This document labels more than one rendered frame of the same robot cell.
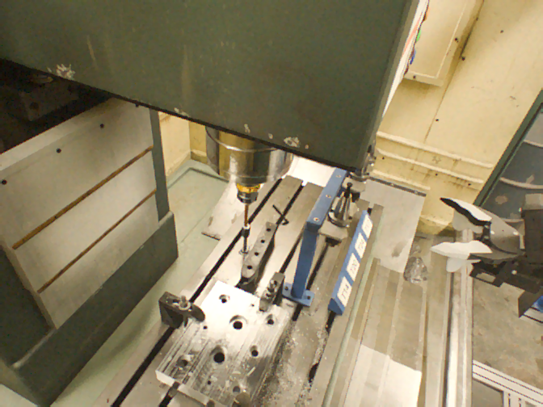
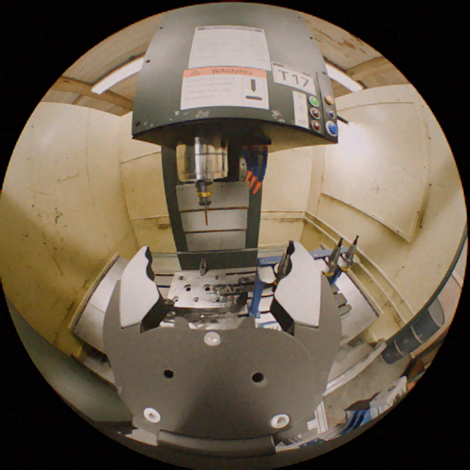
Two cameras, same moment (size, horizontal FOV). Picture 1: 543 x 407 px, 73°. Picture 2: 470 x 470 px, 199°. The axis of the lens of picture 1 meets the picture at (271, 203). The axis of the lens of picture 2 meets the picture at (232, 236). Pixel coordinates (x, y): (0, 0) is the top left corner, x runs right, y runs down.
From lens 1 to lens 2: 0.71 m
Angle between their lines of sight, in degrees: 54
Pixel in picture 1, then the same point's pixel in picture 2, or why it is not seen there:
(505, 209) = (404, 346)
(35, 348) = (183, 252)
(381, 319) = not seen: hidden behind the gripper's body
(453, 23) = (416, 202)
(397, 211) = (359, 317)
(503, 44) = (438, 223)
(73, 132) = not seen: hidden behind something
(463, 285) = (346, 378)
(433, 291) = (335, 369)
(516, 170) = (419, 328)
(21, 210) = (185, 201)
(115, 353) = not seen: hidden behind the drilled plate
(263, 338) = (204, 300)
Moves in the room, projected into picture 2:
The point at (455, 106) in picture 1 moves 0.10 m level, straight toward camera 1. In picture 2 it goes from (413, 260) to (410, 262)
